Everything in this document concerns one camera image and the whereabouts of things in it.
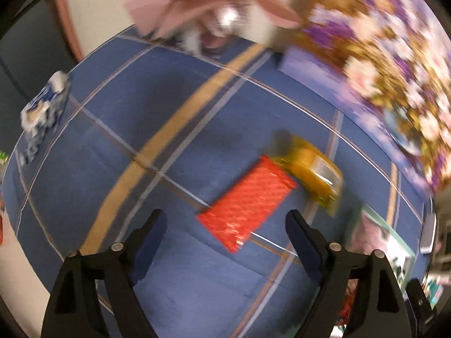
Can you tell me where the yellow wrapped cake packet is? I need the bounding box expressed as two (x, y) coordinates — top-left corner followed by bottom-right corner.
(267, 130), (344, 217)

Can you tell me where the red chip snack bag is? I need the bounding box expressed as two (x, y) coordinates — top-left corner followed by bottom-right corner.
(336, 279), (359, 326)

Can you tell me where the white tray with teal rim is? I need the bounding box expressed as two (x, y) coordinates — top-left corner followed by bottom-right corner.
(327, 204), (416, 292)

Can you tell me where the blue white tissue pack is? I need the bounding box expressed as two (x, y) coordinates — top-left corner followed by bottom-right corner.
(19, 70), (71, 165)

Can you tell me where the red orange patterned snack packet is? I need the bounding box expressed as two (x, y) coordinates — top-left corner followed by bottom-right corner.
(198, 156), (297, 253)

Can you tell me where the blue plaid tablecloth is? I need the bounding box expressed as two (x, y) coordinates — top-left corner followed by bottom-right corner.
(1, 29), (424, 337)

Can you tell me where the pink paper flower bouquet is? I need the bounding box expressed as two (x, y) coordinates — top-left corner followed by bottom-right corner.
(120, 0), (301, 56)

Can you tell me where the white remote device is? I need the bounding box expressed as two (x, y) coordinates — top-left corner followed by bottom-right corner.
(419, 211), (437, 255)

